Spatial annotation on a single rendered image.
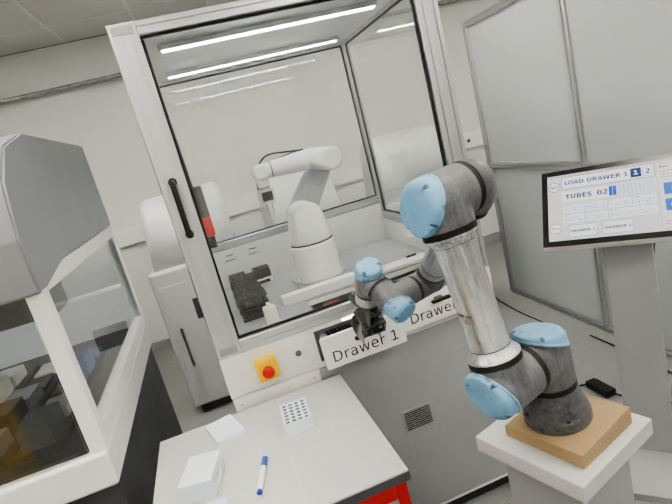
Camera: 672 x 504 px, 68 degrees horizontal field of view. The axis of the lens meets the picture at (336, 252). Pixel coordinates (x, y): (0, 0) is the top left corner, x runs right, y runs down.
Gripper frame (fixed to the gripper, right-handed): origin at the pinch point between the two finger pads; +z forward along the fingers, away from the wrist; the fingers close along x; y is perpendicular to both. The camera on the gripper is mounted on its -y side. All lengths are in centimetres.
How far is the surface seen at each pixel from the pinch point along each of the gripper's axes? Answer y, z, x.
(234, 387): -5.9, 13.7, -44.9
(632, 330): 23, 26, 99
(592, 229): -3, -9, 88
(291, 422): 18.5, 1.9, -31.5
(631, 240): 8, -11, 94
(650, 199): 1, -19, 105
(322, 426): 22.4, 3.4, -23.6
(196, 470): 24, -4, -59
